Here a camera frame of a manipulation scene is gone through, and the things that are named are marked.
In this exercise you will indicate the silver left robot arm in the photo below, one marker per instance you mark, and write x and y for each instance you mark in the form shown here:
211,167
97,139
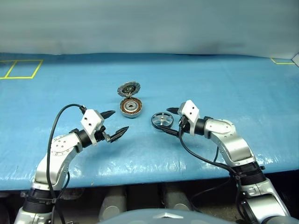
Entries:
58,149

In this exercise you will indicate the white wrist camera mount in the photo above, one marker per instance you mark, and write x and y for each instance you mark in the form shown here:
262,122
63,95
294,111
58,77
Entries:
190,109
91,120

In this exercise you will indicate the blue table cover sheet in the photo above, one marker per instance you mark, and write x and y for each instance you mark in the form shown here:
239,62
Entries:
210,93

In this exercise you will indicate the grey rounded cylinder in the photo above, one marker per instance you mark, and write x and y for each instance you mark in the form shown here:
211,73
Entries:
177,198
113,203

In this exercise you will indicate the silver finned motor cover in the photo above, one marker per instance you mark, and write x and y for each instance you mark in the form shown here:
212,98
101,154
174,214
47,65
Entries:
127,88

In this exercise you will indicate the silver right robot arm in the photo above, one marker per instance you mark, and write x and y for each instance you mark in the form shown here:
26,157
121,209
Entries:
233,144

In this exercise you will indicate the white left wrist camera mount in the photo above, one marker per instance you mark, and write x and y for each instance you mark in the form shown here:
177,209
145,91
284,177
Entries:
91,120

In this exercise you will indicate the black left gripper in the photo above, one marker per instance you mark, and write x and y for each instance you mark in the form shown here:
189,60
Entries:
102,135

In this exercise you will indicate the motor stator with copper windings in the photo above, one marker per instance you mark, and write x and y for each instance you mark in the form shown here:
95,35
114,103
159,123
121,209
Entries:
130,107

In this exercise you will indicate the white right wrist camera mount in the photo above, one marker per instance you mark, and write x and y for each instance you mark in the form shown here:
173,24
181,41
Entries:
190,109

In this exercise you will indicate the grey robot torso with emblem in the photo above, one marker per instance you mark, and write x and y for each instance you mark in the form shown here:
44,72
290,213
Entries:
149,217

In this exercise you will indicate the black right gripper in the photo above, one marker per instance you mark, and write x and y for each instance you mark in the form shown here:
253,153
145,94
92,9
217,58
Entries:
183,123

